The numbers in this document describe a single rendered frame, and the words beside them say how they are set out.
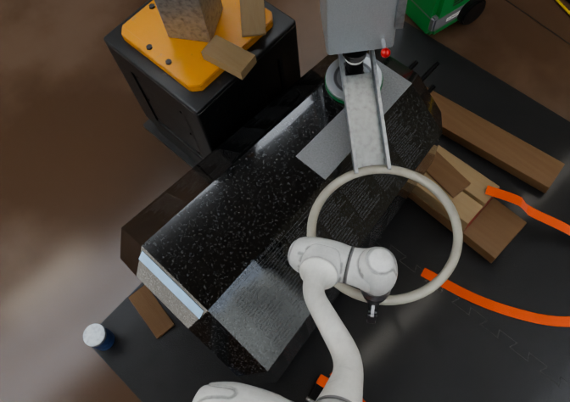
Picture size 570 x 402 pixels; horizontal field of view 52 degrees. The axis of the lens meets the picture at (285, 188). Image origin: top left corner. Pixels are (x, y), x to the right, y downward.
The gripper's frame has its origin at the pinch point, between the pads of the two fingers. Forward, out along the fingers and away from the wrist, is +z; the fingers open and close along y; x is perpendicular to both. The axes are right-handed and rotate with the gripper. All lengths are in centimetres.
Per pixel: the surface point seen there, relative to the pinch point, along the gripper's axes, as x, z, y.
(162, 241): 73, 0, 13
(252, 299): 40.0, 8.3, -0.2
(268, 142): 44, -3, 56
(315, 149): 27, -3, 55
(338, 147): 19, -3, 57
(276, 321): 31.8, 18.0, -3.7
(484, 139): -46, 68, 116
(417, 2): -7, 54, 192
